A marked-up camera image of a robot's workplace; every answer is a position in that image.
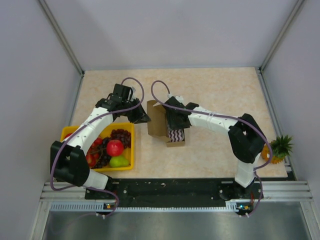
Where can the dark purple grape bunch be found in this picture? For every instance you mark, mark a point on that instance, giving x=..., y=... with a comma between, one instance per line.
x=116, y=134

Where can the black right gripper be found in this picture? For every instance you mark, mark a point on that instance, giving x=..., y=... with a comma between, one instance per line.
x=172, y=125

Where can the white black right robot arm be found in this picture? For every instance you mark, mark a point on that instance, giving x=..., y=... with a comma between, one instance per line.
x=245, y=136

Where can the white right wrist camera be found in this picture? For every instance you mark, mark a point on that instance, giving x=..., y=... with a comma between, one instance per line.
x=179, y=98

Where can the pineapple with green crown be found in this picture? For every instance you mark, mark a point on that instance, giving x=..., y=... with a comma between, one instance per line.
x=281, y=147

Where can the red strawberry cluster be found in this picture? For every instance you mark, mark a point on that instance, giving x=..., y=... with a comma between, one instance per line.
x=94, y=152

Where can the purple white wavy striped item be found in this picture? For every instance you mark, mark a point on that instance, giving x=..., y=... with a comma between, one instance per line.
x=177, y=135

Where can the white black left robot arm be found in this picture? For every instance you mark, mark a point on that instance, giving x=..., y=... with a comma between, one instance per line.
x=68, y=161

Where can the green pear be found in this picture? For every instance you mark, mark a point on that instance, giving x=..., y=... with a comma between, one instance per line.
x=118, y=162

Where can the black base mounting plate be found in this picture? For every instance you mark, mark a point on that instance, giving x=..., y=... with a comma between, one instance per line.
x=180, y=192

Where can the yellow plastic fruit bin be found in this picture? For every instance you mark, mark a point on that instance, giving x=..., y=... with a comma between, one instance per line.
x=127, y=126

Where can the grey slotted cable duct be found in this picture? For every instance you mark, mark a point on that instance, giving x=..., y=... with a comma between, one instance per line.
x=82, y=207

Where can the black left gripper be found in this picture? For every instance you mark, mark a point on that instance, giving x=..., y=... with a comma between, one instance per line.
x=140, y=116

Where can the brown cardboard express box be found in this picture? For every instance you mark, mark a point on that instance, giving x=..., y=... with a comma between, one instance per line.
x=158, y=127

